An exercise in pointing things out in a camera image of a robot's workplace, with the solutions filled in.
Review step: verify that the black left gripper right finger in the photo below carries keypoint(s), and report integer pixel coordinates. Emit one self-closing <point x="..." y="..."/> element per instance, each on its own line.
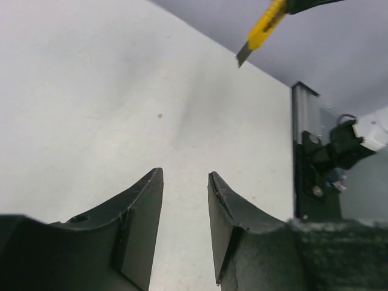
<point x="252" y="250"/>

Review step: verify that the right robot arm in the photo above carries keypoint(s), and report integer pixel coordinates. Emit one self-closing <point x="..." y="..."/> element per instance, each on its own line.
<point x="350" y="140"/>

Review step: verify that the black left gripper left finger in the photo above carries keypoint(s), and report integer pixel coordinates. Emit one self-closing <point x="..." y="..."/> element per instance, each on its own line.
<point x="109" y="247"/>

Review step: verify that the yellow utility knife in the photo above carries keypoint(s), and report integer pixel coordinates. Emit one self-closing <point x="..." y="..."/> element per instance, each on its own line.
<point x="262" y="29"/>

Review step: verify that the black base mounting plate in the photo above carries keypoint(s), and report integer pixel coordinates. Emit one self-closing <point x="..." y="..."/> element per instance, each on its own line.
<point x="314" y="199"/>

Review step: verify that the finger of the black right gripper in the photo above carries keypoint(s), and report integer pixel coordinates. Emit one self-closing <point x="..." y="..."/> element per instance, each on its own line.
<point x="298" y="6"/>

